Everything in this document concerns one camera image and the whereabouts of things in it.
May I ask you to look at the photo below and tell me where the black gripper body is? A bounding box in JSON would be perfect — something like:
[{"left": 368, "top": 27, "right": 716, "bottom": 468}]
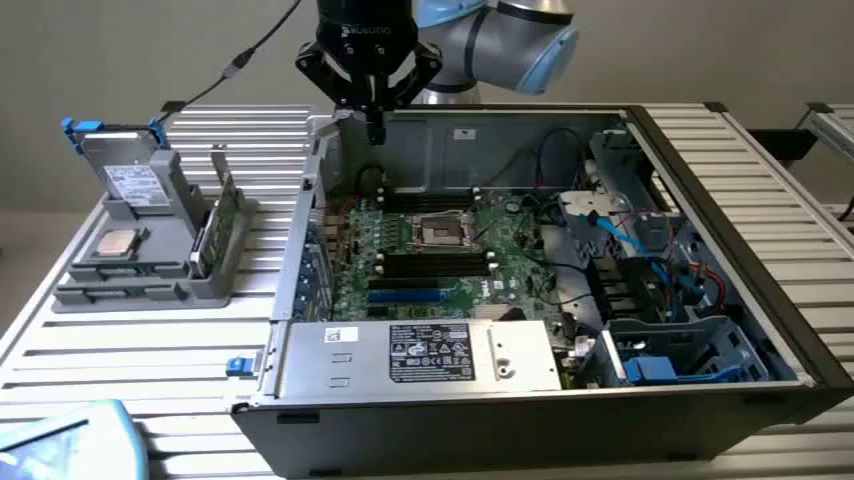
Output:
[{"left": 314, "top": 0, "right": 420, "bottom": 78}]

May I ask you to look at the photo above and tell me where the black RAM slot bank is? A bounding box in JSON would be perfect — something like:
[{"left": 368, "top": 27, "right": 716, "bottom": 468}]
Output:
[
  {"left": 377, "top": 249, "right": 500, "bottom": 280},
  {"left": 378, "top": 186, "right": 484, "bottom": 212}
]

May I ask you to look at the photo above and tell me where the metal CPU socket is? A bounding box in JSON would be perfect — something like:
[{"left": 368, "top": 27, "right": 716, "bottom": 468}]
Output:
[{"left": 405, "top": 211, "right": 470, "bottom": 250}]

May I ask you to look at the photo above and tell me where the green graphics card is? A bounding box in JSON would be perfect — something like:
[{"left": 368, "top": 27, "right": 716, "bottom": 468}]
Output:
[{"left": 189, "top": 144, "right": 241, "bottom": 277}]

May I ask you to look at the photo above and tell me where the grey metal disk bay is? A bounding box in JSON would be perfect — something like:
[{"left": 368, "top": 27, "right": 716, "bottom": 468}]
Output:
[{"left": 557, "top": 128, "right": 684, "bottom": 261}]

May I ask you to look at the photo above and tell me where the green motherboard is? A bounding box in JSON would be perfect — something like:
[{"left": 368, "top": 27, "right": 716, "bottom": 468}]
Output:
[{"left": 318, "top": 188, "right": 570, "bottom": 322}]

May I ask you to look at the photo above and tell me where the black expansion slot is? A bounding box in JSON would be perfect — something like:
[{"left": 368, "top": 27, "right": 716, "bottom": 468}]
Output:
[{"left": 369, "top": 278, "right": 444, "bottom": 291}]

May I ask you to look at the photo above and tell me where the blue expansion slot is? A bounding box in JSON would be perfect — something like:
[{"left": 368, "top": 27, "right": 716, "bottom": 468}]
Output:
[{"left": 366, "top": 287, "right": 450, "bottom": 307}]

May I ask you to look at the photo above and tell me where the silver CPU chip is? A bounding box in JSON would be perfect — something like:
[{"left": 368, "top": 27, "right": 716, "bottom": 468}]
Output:
[{"left": 95, "top": 228, "right": 153, "bottom": 262}]

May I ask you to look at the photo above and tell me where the grey plastic parts rack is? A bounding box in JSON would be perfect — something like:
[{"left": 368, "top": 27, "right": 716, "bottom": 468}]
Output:
[{"left": 53, "top": 149, "right": 262, "bottom": 315}]

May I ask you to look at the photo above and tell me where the black fan shroud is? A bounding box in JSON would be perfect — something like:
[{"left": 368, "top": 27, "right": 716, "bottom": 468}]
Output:
[{"left": 585, "top": 258, "right": 670, "bottom": 322}]

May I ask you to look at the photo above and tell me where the silver power supply unit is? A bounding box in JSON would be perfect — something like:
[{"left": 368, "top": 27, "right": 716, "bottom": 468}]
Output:
[{"left": 276, "top": 319, "right": 564, "bottom": 397}]

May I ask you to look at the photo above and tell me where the grey slatted side table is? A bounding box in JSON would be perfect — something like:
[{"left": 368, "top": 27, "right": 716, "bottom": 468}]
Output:
[{"left": 800, "top": 102, "right": 854, "bottom": 224}]

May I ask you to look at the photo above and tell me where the grey metal drive cage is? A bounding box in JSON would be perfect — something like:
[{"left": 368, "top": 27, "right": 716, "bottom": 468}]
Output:
[{"left": 598, "top": 314, "right": 771, "bottom": 389}]

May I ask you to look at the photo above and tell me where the blue plastic connector block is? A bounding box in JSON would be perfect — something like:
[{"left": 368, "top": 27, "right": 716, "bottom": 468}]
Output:
[{"left": 625, "top": 356, "right": 677, "bottom": 385}]

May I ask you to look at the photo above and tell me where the open black PC case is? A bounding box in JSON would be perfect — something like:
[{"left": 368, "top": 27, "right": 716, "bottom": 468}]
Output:
[{"left": 230, "top": 102, "right": 854, "bottom": 480}]

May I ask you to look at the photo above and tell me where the light blue plastic cover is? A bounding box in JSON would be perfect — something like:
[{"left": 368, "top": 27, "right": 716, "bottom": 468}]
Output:
[{"left": 0, "top": 398, "right": 154, "bottom": 480}]

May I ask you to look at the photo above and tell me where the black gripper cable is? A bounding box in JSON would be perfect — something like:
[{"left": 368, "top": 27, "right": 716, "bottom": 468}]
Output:
[{"left": 162, "top": 0, "right": 304, "bottom": 112}]

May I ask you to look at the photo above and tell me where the black looped wire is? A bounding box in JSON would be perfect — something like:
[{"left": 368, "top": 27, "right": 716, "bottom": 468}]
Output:
[{"left": 532, "top": 128, "right": 584, "bottom": 192}]

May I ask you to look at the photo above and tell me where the hard disk blue bracket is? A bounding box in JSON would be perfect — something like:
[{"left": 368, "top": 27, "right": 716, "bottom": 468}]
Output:
[{"left": 61, "top": 117, "right": 174, "bottom": 207}]

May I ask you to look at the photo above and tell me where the blue flat data wire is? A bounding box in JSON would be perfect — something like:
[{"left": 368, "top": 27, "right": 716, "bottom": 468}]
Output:
[{"left": 585, "top": 209, "right": 644, "bottom": 257}]

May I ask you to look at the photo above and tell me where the red wire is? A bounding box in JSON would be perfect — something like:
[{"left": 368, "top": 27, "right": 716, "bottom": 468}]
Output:
[{"left": 705, "top": 268, "right": 735, "bottom": 302}]

